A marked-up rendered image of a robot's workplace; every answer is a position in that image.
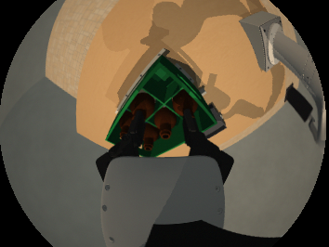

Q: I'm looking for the brown glass bottle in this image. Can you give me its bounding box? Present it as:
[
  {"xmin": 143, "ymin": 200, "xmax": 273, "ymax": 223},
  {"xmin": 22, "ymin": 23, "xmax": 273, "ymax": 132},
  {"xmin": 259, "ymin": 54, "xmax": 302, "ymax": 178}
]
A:
[
  {"xmin": 172, "ymin": 89, "xmax": 198, "ymax": 118},
  {"xmin": 119, "ymin": 110, "xmax": 133, "ymax": 138},
  {"xmin": 154, "ymin": 105, "xmax": 177, "ymax": 139},
  {"xmin": 143, "ymin": 122, "xmax": 160, "ymax": 150},
  {"xmin": 130, "ymin": 89, "xmax": 156, "ymax": 120}
]

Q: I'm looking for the green crate with dividers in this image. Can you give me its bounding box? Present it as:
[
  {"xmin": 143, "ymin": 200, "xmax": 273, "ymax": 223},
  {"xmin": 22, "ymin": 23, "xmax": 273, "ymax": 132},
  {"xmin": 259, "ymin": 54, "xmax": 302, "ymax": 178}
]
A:
[{"xmin": 105, "ymin": 55, "xmax": 217, "ymax": 157}]

